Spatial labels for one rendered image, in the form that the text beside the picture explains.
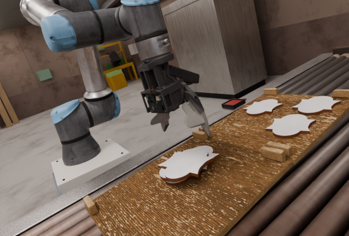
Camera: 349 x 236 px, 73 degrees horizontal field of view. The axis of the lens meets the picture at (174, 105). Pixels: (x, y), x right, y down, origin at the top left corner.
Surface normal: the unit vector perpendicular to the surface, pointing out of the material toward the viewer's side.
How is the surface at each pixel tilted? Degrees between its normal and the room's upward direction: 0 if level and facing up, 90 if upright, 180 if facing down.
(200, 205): 0
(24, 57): 90
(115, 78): 90
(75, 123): 90
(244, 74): 90
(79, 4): 102
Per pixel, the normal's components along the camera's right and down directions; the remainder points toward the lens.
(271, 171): -0.28, -0.92
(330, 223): 0.04, -0.74
